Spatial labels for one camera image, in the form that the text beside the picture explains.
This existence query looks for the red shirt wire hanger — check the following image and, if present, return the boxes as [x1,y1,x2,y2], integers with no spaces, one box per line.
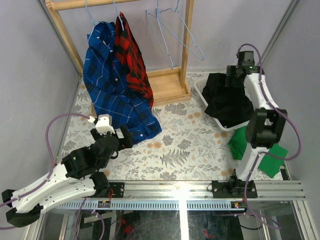
[112,0,125,32]

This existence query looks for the red plaid shirt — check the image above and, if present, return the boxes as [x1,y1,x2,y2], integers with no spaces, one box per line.
[115,12,154,107]

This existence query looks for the blue shirt wire hanger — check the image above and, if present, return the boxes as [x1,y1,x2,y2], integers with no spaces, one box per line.
[84,0,100,26]

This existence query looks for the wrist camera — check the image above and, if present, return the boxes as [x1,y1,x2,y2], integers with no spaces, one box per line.
[88,114,116,135]
[236,50,255,67]

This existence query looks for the wooden clothes rack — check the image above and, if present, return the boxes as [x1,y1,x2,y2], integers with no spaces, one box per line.
[45,0,194,107]

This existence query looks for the aluminium mounting rail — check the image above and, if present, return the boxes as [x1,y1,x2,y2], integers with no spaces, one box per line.
[58,180,306,211]

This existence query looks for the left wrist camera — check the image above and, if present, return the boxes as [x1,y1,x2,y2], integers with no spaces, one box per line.
[88,114,116,135]

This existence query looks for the white plastic basket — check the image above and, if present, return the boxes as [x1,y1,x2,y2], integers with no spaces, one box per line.
[194,75,249,131]

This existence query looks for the black button shirt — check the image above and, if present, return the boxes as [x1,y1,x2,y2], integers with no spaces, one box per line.
[204,95,254,127]

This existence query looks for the light blue wire hanger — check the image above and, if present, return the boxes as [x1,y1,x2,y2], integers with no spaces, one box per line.
[154,0,205,61]

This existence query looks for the blue plaid shirt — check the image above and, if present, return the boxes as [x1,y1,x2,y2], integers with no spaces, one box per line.
[82,21,162,144]

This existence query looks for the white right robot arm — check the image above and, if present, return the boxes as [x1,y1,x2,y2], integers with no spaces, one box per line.
[221,65,288,198]

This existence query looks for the black shirt wire hanger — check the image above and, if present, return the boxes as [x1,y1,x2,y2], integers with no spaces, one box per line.
[145,0,174,70]

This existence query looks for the green cloth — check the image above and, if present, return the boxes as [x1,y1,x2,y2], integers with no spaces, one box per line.
[228,126,288,178]

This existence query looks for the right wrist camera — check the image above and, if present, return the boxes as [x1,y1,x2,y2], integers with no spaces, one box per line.
[236,50,255,67]

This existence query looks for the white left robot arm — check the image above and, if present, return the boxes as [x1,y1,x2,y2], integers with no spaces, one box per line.
[1,126,133,228]

